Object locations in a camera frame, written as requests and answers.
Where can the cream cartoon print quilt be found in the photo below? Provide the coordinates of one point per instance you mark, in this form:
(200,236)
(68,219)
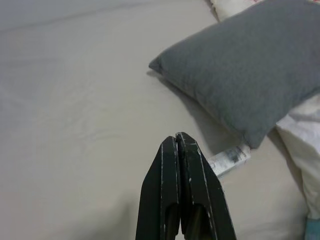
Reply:
(300,140)

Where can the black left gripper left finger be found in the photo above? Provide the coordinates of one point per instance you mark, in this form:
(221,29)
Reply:
(157,190)

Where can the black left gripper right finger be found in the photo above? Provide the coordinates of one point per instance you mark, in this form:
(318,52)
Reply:
(202,195)

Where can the grey fabric pillow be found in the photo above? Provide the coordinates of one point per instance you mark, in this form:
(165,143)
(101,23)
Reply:
(237,70)

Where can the white sheeted mattress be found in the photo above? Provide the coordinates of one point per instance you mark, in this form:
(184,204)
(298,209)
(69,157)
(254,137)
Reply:
(75,100)

